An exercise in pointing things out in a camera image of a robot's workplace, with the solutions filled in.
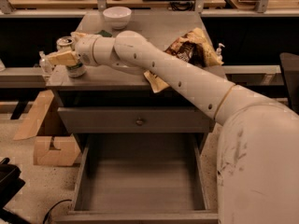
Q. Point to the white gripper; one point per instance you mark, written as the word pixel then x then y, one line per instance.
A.
pixel 84 49

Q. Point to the green 7up soda can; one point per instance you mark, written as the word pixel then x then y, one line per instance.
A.
pixel 68 42

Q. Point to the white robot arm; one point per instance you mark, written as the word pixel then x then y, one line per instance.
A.
pixel 249 161

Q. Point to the grey drawer cabinet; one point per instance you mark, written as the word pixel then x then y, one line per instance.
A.
pixel 103 86

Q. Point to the closed grey drawer with knob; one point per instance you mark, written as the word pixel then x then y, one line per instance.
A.
pixel 135 120

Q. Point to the open grey lower drawer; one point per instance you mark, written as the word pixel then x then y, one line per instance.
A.
pixel 140 178

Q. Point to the yellow green sponge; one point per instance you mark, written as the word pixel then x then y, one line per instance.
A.
pixel 104 33

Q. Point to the clear sanitizer bottle left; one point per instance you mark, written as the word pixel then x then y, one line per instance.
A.
pixel 45 65

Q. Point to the white ceramic bowl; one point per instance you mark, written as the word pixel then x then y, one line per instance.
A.
pixel 117 17

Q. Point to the wooden shelf bench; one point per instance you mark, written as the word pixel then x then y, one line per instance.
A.
pixel 209 7

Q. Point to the cardboard box pieces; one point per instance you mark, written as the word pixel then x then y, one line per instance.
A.
pixel 53 145

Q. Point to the yellow brown chip bag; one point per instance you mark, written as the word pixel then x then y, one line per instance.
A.
pixel 195 49

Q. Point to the white pump bottle right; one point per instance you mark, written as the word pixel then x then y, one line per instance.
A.
pixel 219 51

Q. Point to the black object lower left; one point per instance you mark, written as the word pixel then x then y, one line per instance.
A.
pixel 10 184

